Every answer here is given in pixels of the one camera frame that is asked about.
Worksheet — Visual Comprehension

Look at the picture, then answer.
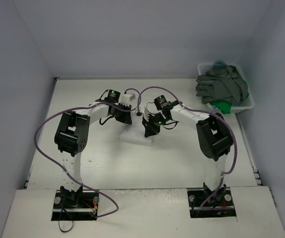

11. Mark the white t shirt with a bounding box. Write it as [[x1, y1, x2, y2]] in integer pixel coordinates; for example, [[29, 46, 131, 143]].
[[119, 117, 154, 146]]

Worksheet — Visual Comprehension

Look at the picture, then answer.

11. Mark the grey t shirt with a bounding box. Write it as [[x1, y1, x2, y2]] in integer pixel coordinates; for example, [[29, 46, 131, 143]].
[[195, 65, 249, 105]]

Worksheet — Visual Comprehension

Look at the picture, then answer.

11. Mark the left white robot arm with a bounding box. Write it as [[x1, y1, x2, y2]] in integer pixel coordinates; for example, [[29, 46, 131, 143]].
[[55, 89, 135, 208]]

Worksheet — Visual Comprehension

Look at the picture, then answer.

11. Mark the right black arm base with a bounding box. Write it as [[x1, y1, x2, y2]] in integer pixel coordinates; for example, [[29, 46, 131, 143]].
[[187, 188, 236, 219]]

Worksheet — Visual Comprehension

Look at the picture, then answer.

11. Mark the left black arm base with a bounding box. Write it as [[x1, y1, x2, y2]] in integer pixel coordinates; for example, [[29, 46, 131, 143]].
[[51, 187, 100, 233]]

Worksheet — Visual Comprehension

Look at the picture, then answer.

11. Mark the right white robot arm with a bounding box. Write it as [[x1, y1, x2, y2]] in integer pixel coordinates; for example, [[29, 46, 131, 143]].
[[142, 95, 234, 211]]

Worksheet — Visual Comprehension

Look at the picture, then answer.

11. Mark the green t shirt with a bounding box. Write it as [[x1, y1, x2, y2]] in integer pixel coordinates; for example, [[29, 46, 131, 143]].
[[208, 93, 254, 115]]

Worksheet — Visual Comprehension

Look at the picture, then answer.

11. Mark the teal cloth in basket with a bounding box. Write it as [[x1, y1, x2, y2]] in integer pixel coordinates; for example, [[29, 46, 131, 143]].
[[212, 60, 227, 68]]

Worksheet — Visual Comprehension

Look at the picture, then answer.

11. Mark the white plastic basket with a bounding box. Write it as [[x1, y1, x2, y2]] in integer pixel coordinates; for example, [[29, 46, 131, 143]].
[[195, 61, 254, 114]]

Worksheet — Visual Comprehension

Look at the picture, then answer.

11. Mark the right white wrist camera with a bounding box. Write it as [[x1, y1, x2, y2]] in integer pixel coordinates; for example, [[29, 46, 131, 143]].
[[143, 106, 153, 121]]

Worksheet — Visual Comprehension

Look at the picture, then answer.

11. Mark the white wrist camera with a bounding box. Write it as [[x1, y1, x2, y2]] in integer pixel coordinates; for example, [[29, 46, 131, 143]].
[[143, 106, 153, 121], [120, 93, 136, 107]]

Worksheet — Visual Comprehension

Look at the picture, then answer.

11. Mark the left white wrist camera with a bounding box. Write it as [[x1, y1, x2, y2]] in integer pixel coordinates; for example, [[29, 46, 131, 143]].
[[120, 93, 136, 107]]

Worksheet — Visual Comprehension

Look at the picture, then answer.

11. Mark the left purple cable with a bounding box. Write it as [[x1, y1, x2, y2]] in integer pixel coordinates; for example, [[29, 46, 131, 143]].
[[33, 88, 143, 218]]

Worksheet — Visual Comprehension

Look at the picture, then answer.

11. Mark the purple cable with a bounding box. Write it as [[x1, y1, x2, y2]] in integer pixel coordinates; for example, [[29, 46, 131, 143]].
[[136, 86, 239, 211], [33, 88, 143, 218]]

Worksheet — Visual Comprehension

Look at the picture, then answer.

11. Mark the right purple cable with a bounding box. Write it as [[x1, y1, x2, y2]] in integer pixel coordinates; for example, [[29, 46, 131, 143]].
[[136, 86, 239, 211]]

